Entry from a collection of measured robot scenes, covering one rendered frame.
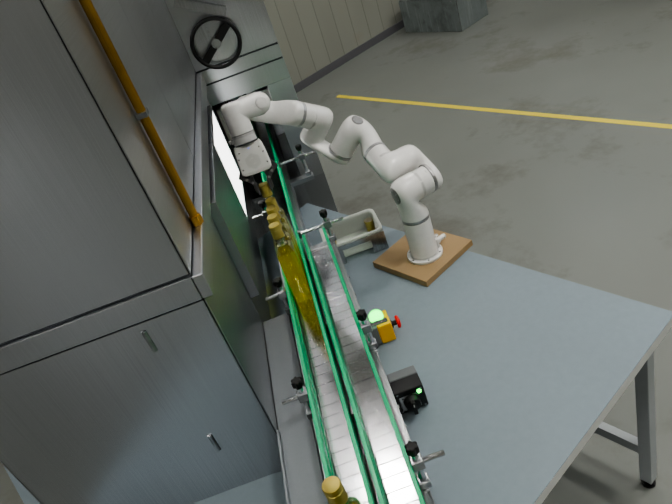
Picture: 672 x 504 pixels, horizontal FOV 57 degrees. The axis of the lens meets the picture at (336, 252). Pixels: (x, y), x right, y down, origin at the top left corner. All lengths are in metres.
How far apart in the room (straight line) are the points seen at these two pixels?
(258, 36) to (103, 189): 1.67
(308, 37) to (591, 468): 5.36
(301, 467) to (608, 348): 0.85
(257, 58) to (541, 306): 1.61
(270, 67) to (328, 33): 4.21
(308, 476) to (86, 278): 0.66
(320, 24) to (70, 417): 5.83
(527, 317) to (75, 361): 1.21
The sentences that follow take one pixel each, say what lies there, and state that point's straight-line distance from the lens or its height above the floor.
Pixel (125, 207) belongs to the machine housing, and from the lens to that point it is 1.23.
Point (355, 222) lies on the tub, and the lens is 2.40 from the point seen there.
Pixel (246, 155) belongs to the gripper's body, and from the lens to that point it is 2.00.
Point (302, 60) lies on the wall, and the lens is 6.78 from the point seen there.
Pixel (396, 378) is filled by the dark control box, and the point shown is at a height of 0.83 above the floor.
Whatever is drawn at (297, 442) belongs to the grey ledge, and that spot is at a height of 0.88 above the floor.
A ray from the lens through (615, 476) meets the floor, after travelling 2.45.
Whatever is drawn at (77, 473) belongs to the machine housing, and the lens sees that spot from 1.69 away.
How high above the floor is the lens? 2.02
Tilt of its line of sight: 32 degrees down
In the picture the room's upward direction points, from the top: 20 degrees counter-clockwise
